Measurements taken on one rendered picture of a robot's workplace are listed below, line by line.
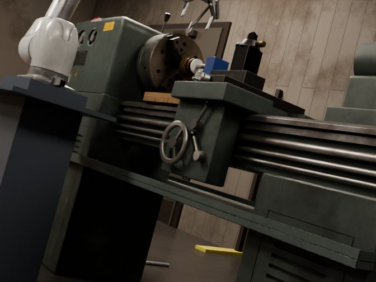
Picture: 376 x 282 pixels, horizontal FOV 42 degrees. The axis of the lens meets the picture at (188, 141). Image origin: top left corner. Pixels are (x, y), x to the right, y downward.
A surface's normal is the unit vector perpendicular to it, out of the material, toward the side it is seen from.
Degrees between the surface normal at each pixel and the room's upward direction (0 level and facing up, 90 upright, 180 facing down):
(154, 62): 90
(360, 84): 90
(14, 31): 90
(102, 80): 90
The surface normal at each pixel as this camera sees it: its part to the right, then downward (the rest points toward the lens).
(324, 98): -0.69, -0.22
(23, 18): 0.67, 0.15
